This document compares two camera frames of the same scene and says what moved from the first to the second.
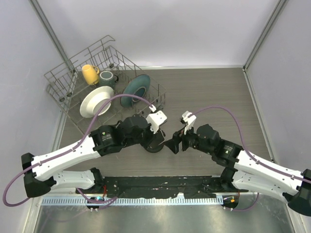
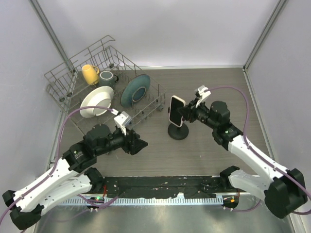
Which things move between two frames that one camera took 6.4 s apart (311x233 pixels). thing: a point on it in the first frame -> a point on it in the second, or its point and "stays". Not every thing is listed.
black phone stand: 154,150 -> 178,133
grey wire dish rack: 99,86 stays
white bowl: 94,101 stays
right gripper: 174,142 -> 189,111
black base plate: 121,187 stays
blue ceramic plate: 140,86 stays
